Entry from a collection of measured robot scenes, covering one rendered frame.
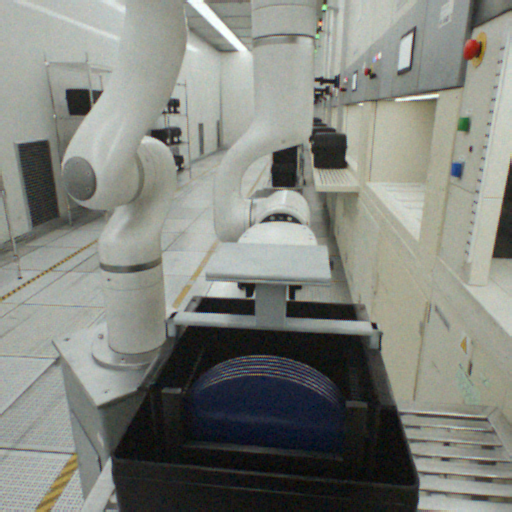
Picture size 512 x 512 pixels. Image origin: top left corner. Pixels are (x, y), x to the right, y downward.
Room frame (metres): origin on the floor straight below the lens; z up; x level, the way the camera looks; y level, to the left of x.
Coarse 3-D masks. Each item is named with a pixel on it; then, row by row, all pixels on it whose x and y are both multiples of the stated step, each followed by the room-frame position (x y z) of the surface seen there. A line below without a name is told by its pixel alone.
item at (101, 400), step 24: (168, 312) 0.93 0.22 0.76; (72, 336) 0.81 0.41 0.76; (96, 336) 0.81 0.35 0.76; (72, 360) 0.72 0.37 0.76; (72, 384) 0.73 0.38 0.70; (96, 384) 0.64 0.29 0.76; (120, 384) 0.64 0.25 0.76; (72, 408) 0.76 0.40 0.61; (96, 408) 0.59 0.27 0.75; (120, 408) 0.62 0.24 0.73; (72, 432) 0.79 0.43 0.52; (96, 432) 0.63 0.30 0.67; (120, 432) 0.62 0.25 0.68; (96, 456) 0.64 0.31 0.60
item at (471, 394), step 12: (480, 36) 0.98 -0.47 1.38; (504, 48) 0.85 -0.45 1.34; (480, 60) 0.96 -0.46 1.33; (468, 132) 0.97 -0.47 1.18; (480, 168) 0.86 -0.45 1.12; (480, 180) 0.85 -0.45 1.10; (468, 240) 0.86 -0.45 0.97; (468, 252) 0.85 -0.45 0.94; (456, 384) 0.79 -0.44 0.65; (468, 384) 0.74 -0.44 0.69; (468, 396) 0.73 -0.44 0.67; (480, 396) 0.68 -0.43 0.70
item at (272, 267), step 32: (224, 256) 0.42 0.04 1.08; (256, 256) 0.42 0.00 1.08; (288, 256) 0.42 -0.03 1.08; (320, 256) 0.42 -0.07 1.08; (256, 288) 0.40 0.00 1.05; (192, 320) 0.42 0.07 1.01; (224, 320) 0.42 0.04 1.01; (256, 320) 0.40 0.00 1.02; (288, 320) 0.42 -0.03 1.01; (320, 320) 0.42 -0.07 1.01; (352, 320) 0.50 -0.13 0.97; (160, 352) 0.39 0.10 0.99; (192, 352) 0.46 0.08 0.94; (224, 352) 0.52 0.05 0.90; (256, 352) 0.52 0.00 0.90; (288, 352) 0.51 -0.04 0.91; (320, 352) 0.51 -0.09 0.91; (352, 352) 0.47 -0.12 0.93; (160, 384) 0.35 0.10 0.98; (192, 384) 0.42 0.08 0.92; (352, 384) 0.41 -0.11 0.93; (384, 384) 0.33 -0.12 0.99; (160, 416) 0.34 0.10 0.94; (352, 416) 0.31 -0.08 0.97; (160, 448) 0.33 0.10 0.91; (192, 448) 0.33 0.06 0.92; (224, 448) 0.32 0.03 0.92; (256, 448) 0.32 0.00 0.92; (288, 448) 0.32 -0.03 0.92; (352, 448) 0.31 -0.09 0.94
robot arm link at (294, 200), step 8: (280, 192) 0.71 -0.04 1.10; (288, 192) 0.70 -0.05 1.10; (256, 200) 0.66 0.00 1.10; (264, 200) 0.66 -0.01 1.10; (272, 200) 0.65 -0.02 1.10; (280, 200) 0.64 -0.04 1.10; (288, 200) 0.64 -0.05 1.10; (296, 200) 0.66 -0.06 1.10; (304, 200) 0.70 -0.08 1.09; (256, 208) 0.64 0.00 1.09; (264, 208) 0.62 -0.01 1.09; (296, 208) 0.61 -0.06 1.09; (304, 208) 0.65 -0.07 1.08; (256, 216) 0.63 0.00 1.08
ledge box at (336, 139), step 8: (320, 136) 3.33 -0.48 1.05; (328, 136) 3.32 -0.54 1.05; (336, 136) 3.32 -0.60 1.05; (344, 136) 3.31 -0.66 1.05; (312, 144) 3.39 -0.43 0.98; (320, 144) 3.33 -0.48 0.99; (328, 144) 3.32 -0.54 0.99; (336, 144) 3.31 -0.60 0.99; (344, 144) 3.30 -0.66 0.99; (320, 152) 3.33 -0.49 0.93; (328, 152) 3.32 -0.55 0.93; (336, 152) 3.31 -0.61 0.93; (344, 152) 3.30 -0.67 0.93; (320, 160) 3.33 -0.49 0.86; (328, 160) 3.32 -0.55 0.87; (336, 160) 3.31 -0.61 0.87; (344, 160) 3.31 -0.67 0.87; (336, 168) 3.32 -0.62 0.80
